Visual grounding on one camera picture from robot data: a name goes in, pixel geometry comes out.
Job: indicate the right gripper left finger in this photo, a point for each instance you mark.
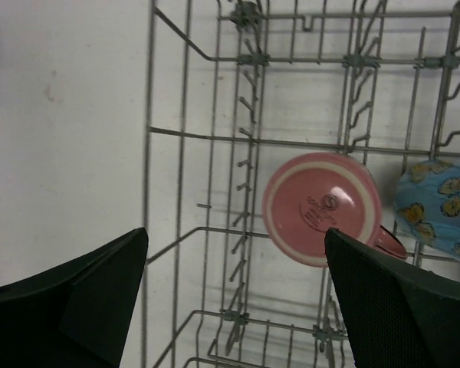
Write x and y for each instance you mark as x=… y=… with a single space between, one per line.
x=76 y=314

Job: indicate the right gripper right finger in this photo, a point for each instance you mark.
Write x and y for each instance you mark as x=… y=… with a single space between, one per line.
x=396 y=315

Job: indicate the blue butterfly mug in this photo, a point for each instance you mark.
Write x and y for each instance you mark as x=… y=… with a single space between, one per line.
x=426 y=205

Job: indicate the pink patterned mug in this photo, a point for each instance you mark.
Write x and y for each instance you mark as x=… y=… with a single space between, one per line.
x=314 y=192

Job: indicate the grey wire dish rack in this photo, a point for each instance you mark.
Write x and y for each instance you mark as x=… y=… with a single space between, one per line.
x=268 y=122

